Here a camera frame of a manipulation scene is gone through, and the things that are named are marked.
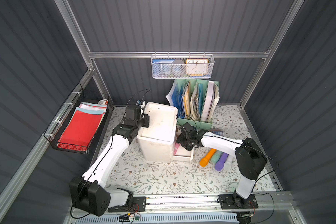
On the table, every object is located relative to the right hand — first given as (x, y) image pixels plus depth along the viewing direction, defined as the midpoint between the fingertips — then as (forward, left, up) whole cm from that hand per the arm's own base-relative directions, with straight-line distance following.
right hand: (180, 141), depth 90 cm
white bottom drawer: (-7, -1, -5) cm, 9 cm away
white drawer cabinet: (-11, +13, +17) cm, 24 cm away
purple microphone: (-15, -23, -3) cm, 27 cm away
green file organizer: (+23, -11, +14) cm, 30 cm away
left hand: (+6, +22, +20) cm, 30 cm away
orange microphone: (-12, -14, -4) cm, 19 cm away
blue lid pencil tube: (+8, -27, -2) cm, 28 cm away
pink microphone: (-2, +3, -3) cm, 5 cm away
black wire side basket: (+15, +59, +23) cm, 65 cm away
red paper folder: (-8, +51, +23) cm, 57 cm away
